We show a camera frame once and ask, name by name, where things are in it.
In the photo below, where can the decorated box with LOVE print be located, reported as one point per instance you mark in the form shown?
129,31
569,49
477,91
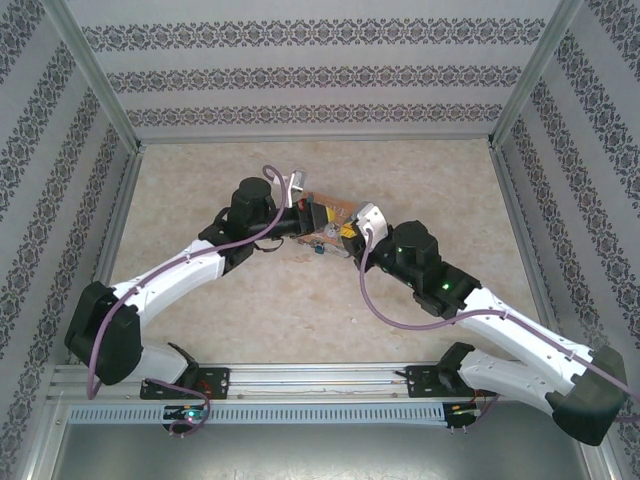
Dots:
340,212

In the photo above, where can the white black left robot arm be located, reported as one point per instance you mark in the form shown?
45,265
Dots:
165,270

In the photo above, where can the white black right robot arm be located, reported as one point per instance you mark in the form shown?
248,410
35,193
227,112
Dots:
520,335

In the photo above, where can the small circuit board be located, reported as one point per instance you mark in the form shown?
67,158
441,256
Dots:
186,413
462,409

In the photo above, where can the grey metal sheet panel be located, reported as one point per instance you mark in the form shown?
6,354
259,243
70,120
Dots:
320,452

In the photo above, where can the aluminium back frame bar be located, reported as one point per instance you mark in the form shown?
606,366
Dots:
310,138

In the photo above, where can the aluminium side frame bar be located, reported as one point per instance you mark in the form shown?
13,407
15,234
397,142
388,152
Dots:
520,220
120,215

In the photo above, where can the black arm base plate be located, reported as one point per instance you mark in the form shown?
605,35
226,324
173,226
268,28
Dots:
217,382
422,381

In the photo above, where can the aluminium mounting rail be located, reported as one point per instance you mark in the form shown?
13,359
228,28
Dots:
320,384

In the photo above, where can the aluminium frame post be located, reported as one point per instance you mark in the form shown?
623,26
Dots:
95,75
532,75

